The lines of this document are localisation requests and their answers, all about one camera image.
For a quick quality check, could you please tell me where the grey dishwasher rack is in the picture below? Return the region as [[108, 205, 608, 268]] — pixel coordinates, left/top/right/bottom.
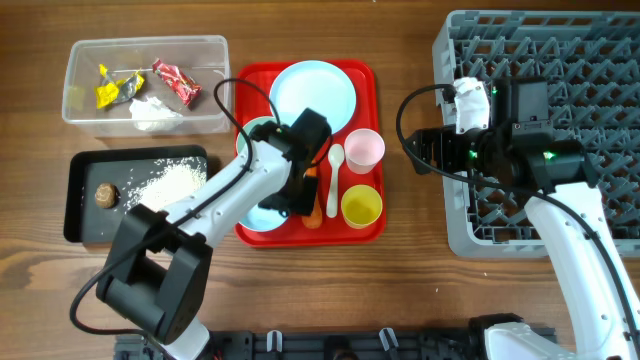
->
[[432, 10, 639, 258]]

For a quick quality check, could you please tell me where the red snack wrapper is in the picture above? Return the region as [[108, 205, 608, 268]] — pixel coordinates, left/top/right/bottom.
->
[[151, 59, 202, 107]]

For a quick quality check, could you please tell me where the white tissue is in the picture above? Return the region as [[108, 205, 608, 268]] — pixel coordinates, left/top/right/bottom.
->
[[129, 97, 183, 132]]

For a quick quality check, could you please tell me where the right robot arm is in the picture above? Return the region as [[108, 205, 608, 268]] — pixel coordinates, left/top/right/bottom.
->
[[399, 77, 639, 359]]

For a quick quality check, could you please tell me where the orange carrot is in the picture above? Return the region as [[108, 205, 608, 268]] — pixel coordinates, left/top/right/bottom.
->
[[302, 167, 323, 229]]

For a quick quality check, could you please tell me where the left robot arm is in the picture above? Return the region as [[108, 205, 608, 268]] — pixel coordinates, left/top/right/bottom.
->
[[92, 119, 331, 359]]

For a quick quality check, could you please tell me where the black waste tray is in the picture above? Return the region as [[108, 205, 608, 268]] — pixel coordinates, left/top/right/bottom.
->
[[63, 145, 207, 245]]

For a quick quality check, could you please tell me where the clear plastic waste bin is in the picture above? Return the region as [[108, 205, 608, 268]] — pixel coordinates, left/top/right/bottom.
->
[[62, 35, 232, 137]]

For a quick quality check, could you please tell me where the left black cable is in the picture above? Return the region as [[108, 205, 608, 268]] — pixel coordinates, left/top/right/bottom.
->
[[68, 77, 334, 341]]

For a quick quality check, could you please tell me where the black cable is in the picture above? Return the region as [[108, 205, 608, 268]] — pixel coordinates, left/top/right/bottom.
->
[[395, 83, 640, 351], [68, 77, 334, 341]]

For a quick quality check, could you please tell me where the red serving tray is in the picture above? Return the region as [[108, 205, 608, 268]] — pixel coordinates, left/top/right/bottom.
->
[[234, 60, 386, 248]]

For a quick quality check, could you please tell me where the yellow cup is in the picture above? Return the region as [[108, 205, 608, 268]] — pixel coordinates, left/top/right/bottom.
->
[[340, 184, 384, 229]]

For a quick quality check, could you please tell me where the blue bowl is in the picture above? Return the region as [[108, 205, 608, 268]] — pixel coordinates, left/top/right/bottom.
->
[[239, 205, 288, 232]]

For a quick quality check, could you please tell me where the light blue plate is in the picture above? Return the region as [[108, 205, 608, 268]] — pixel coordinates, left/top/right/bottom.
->
[[269, 60, 357, 134]]

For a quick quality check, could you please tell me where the yellow silver wrapper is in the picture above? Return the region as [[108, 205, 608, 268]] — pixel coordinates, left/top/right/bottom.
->
[[94, 64, 145, 109]]

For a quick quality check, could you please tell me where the white plastic spoon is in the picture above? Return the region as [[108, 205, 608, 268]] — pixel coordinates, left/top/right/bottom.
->
[[326, 144, 345, 218]]

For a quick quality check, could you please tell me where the green bowl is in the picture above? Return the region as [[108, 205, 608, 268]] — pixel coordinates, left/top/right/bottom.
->
[[235, 116, 276, 154]]

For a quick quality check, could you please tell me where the right black cable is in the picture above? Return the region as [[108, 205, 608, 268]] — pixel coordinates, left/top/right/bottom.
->
[[395, 83, 640, 351]]

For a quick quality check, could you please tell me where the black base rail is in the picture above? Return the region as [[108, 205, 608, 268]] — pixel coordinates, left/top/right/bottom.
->
[[113, 328, 479, 360]]

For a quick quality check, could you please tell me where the pink cup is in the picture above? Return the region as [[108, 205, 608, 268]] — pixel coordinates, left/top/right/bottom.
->
[[344, 128, 386, 175]]

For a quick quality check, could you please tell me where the white rice pile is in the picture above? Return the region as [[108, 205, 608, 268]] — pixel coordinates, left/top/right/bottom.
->
[[113, 156, 208, 215]]

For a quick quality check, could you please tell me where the brown food scrap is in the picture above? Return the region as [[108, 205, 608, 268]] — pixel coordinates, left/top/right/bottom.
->
[[95, 183, 118, 209]]

